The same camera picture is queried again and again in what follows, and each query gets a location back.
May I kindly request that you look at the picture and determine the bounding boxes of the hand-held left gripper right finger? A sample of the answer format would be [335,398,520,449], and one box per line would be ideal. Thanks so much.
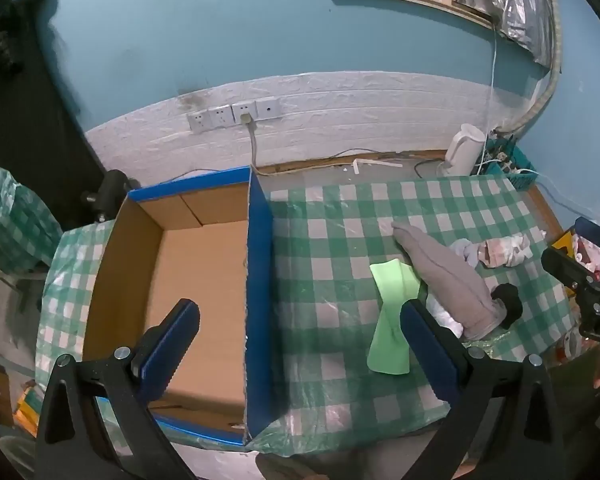
[400,300,566,480]

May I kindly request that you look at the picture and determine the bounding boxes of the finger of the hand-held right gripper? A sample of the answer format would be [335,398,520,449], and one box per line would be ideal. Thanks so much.
[574,216,600,250]
[541,247,600,293]

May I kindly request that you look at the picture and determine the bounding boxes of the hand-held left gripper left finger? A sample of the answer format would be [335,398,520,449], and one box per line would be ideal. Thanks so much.
[35,298,201,480]

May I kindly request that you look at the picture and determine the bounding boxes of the light green cloth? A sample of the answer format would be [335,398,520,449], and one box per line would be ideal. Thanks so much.
[367,259,421,376]

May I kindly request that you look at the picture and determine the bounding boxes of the blue cardboard box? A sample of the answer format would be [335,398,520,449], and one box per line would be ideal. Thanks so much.
[82,165,276,448]

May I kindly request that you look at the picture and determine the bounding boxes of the pink white cloth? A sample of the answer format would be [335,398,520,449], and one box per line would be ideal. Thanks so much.
[480,232,533,268]

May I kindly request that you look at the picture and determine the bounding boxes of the grey sock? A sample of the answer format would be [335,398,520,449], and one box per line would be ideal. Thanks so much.
[391,221,508,341]

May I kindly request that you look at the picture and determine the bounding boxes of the yellow box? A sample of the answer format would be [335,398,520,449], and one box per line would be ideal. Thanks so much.
[550,230,578,261]

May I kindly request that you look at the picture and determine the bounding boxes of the red white plastic bag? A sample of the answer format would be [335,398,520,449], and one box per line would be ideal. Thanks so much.
[575,237,600,281]

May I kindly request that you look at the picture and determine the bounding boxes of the black sock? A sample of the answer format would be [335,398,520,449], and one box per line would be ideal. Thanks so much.
[491,283,524,331]

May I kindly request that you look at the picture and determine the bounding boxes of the teal plastic basket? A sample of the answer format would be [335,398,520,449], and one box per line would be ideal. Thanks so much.
[480,142,538,192]

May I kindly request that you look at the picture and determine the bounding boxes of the green checked tablecloth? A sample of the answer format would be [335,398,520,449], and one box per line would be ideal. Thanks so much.
[34,175,581,456]

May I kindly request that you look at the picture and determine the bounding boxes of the white electric kettle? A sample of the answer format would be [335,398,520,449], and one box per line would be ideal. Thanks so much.
[436,123,487,178]

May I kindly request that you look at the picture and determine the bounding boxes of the orange yellow packet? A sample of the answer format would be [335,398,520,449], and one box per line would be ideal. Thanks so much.
[12,382,43,436]

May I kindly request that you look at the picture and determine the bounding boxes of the black stand knob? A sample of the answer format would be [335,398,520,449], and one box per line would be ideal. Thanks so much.
[85,170,141,221]

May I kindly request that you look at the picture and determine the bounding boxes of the white plastic strip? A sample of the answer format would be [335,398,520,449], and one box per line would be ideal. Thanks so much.
[352,157,406,173]

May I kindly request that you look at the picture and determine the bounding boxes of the corrugated beige pipe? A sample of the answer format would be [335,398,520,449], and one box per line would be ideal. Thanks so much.
[500,0,565,133]

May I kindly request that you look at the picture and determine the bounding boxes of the green checked plastic sheet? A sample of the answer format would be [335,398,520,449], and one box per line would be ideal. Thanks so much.
[0,160,63,273]

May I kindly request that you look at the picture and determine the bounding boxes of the silver foil curtain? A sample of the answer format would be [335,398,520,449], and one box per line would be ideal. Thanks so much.
[452,0,556,68]

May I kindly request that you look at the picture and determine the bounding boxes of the dark hanging cloth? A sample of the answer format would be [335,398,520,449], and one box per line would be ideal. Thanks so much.
[0,0,106,231]

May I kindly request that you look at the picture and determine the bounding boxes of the white hanging cable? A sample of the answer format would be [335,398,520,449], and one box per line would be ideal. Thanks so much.
[489,27,499,133]

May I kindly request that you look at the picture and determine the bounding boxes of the grey plug cable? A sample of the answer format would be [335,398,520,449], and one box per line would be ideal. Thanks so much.
[241,114,261,171]

